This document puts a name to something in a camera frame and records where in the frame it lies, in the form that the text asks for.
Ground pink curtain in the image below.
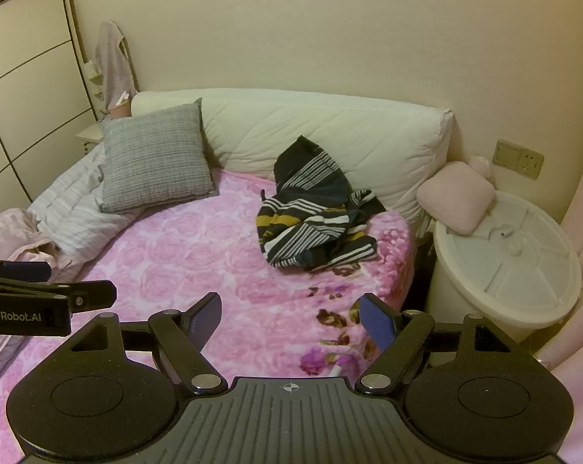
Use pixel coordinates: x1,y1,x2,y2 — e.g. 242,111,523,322
533,121,583,464

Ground grey checked pillow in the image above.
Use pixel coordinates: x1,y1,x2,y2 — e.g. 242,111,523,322
97,98,219,213

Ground small white wall shelf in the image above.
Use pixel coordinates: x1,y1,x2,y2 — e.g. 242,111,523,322
83,60,107,118

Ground white striped duvet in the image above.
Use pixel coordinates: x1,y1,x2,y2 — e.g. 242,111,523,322
28,142,152,271

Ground hanging pink garment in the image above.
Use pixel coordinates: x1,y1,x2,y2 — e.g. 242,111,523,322
95,20,139,113

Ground white quilted headboard cushion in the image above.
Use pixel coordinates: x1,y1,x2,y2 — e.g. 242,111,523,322
131,88,454,225

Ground white nightstand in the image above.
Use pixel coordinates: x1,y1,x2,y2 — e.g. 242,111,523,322
75,121,109,156

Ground white round lidded bin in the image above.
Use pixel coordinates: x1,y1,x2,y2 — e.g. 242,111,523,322
425,191,583,345

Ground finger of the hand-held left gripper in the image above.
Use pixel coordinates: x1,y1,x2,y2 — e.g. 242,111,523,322
0,275,117,311
0,260,51,281

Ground wall socket plate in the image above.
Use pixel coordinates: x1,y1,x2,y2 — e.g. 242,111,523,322
493,138,546,181

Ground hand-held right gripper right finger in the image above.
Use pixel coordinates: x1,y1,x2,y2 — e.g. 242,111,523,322
355,294,523,394

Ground light pink quilt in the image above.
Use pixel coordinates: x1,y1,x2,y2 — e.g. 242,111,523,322
0,208,61,272

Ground small pink cushion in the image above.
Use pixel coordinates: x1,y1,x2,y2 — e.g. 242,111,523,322
416,162,496,234

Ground pink floral blanket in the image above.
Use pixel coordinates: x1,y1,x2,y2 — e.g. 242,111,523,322
0,167,420,382

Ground striped dark knit garment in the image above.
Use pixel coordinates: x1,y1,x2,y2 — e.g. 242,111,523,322
257,135,387,271

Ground cream wardrobe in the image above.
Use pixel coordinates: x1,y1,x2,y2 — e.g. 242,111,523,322
0,0,102,231

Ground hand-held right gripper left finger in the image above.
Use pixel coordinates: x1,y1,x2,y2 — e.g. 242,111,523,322
65,292,227,394

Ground pink plush toy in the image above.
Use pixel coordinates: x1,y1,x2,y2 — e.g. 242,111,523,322
467,155,496,185

